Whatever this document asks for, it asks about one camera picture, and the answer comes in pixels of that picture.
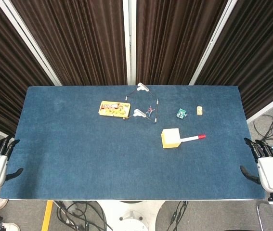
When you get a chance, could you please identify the thin black wire loop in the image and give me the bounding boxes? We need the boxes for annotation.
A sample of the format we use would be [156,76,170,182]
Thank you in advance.
[124,88,160,124]

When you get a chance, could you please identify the white sneaker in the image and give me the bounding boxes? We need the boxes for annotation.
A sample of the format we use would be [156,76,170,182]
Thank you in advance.
[0,198,9,213]
[0,222,21,231]

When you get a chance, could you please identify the yellow foam cube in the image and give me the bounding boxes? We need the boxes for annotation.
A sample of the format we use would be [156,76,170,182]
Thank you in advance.
[161,128,182,149]

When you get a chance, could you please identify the black cable with inline box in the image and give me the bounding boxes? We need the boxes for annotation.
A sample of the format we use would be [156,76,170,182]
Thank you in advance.
[166,200,189,231]

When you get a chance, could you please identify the black cable tangle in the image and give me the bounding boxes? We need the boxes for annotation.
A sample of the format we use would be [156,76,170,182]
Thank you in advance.
[53,200,114,231]

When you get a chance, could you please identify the yellow snack box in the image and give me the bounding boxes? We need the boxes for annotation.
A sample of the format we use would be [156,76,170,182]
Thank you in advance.
[98,100,131,119]

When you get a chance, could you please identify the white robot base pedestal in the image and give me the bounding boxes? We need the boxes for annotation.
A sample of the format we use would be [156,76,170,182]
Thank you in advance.
[97,200,166,231]

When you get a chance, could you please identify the white marker with red cap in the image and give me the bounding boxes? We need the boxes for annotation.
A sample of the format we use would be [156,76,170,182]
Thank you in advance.
[180,134,207,143]

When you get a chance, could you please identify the white plastic clip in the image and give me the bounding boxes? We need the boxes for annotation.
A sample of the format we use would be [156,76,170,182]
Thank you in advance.
[132,108,148,118]
[136,82,150,92]

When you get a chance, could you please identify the white partition post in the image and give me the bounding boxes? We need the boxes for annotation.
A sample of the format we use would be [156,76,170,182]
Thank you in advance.
[0,0,63,87]
[122,0,137,86]
[188,0,238,86]

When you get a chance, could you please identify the dark brown pleated curtain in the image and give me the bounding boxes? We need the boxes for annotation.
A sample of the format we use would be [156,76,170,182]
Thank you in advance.
[0,0,56,138]
[136,0,229,86]
[195,0,273,119]
[10,0,128,86]

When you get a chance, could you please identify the blue felt table mat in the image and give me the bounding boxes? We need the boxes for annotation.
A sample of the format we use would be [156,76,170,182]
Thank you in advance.
[0,85,267,201]

